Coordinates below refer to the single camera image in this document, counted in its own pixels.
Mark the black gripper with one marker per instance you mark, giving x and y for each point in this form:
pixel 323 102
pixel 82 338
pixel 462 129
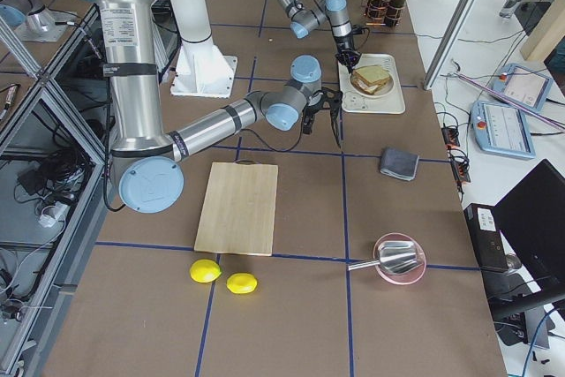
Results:
pixel 310 115
pixel 344 44

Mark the cream bear tray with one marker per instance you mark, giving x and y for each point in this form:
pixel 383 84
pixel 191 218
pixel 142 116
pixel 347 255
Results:
pixel 388 101

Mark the black monitor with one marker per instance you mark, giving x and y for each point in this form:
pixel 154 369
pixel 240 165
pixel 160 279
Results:
pixel 531 218

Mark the white plate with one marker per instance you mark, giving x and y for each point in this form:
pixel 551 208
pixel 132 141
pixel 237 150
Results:
pixel 372 80

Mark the aluminium frame post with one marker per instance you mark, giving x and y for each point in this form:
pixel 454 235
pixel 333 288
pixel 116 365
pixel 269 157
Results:
pixel 455 25

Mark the pink bowl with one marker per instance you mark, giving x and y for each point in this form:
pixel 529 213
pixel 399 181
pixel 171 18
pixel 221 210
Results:
pixel 411 277

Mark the yellow lemon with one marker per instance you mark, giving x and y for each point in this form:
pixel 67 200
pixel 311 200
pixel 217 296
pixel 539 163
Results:
pixel 241 283
pixel 204 271

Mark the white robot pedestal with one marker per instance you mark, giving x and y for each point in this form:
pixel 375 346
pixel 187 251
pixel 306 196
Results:
pixel 202 70

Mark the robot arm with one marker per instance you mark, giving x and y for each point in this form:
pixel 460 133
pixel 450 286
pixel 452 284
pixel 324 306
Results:
pixel 145 160
pixel 308 15

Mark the black computer box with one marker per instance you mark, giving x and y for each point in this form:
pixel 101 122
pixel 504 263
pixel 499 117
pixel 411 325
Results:
pixel 485 238

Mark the copper wire bottle rack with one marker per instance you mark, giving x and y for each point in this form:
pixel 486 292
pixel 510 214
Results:
pixel 382 13

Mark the metal scoop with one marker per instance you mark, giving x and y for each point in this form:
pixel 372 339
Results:
pixel 394 257

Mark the grey folded cloth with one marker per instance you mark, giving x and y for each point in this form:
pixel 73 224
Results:
pixel 398 164

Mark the bread slice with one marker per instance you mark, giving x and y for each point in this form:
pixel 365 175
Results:
pixel 371 75
pixel 373 91

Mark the wooden cutting board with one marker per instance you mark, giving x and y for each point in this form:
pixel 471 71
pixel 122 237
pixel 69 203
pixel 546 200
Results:
pixel 238 213

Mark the blue teach pendant far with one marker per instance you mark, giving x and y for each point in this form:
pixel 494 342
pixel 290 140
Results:
pixel 523 85

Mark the blue teach pendant near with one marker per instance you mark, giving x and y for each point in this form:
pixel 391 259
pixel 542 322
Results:
pixel 500 129

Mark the blue teach pendant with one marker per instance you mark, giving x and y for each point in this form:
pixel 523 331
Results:
pixel 500 129
pixel 523 85

